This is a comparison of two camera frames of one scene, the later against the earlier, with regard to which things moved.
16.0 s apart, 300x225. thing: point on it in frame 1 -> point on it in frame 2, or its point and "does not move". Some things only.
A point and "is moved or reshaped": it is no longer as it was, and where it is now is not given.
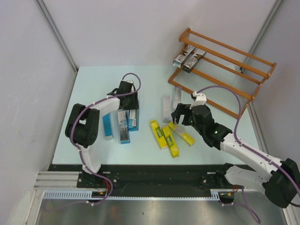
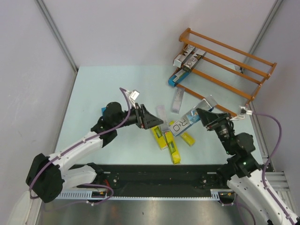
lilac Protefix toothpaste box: x=177 y=98 does not move
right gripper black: x=182 y=109 -> x=207 y=117
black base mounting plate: x=150 y=177 does not move
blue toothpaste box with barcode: x=133 y=119 is moved or reshaped
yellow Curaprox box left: x=160 y=136 does not move
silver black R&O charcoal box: x=187 y=50 does not move
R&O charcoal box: x=196 y=56 does not move
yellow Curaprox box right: x=186 y=137 does not move
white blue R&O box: x=123 y=117 -> x=207 y=103
